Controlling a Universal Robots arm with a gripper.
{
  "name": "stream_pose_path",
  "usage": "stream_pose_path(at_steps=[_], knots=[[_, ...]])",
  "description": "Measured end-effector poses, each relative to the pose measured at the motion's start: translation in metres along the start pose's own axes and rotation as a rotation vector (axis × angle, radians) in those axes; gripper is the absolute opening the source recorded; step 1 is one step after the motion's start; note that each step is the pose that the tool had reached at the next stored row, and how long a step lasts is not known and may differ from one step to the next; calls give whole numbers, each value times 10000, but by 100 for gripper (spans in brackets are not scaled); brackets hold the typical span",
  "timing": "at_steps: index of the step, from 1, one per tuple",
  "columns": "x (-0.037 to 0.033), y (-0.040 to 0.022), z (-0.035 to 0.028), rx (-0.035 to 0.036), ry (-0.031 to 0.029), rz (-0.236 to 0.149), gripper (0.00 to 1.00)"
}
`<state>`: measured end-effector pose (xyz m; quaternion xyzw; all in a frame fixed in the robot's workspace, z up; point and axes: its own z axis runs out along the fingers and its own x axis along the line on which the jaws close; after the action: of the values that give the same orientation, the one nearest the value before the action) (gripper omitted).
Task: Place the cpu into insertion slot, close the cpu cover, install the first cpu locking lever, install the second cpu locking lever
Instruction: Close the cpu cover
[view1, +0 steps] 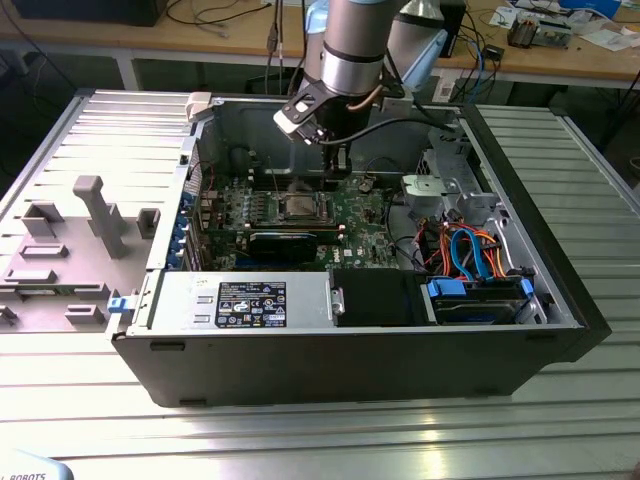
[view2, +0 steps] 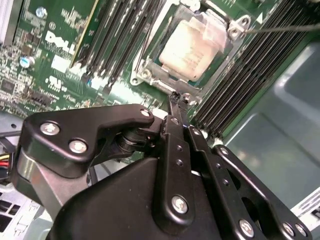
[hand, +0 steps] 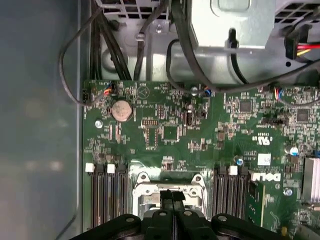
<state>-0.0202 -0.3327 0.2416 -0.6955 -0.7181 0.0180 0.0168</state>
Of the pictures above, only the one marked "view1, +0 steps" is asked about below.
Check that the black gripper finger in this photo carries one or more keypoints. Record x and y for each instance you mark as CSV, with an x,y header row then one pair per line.
x,y
338,162

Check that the silver green CPU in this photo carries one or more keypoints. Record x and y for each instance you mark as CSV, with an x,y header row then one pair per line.
x,y
305,206

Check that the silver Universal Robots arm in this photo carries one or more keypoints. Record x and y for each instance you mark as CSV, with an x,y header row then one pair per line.
x,y
350,55

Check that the black RAM slot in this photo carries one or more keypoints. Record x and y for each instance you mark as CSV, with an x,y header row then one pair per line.
x,y
264,182
264,178
264,186
264,174

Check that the CPU cooler heat sink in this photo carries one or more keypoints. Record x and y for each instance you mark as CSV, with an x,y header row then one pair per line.
x,y
522,32

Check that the green motherboard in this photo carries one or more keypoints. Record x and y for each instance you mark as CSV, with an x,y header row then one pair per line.
x,y
365,220

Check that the silver metal drive cage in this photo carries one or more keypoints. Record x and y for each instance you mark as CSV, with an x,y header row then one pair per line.
x,y
435,192

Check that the black graphics card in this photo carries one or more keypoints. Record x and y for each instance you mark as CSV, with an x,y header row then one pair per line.
x,y
282,247

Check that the grey case latch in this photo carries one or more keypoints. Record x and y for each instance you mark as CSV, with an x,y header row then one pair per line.
x,y
200,105

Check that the small black adapter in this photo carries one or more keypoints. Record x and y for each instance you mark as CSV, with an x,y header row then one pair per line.
x,y
494,52

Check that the hard disk in blue carrier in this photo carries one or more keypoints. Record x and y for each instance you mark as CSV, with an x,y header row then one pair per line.
x,y
445,289

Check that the black PC case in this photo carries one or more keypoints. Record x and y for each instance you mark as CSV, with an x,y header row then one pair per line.
x,y
350,365

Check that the silver power supply unit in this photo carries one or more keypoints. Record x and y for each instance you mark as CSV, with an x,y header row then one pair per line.
x,y
175,300

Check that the small silver metal box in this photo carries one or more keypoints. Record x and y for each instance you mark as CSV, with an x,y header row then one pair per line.
x,y
555,35

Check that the grey parts rack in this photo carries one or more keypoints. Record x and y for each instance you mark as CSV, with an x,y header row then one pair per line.
x,y
100,220

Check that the blue plastic latch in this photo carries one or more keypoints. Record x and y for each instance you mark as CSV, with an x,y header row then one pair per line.
x,y
117,303

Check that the blue box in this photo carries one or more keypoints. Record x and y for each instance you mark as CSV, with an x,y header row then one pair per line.
x,y
590,6

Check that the white papers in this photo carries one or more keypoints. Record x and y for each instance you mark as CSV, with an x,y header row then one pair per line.
x,y
607,39

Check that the large black box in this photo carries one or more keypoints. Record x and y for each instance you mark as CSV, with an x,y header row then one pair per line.
x,y
85,11

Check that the wooden desk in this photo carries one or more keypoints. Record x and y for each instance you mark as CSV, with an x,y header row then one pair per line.
x,y
75,35

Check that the pale blue teach pendant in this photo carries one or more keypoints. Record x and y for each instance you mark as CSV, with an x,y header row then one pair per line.
x,y
30,465

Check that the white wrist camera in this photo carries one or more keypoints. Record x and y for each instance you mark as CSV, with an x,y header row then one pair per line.
x,y
290,122

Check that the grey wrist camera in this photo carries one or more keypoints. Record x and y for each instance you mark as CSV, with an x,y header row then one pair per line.
x,y
400,102

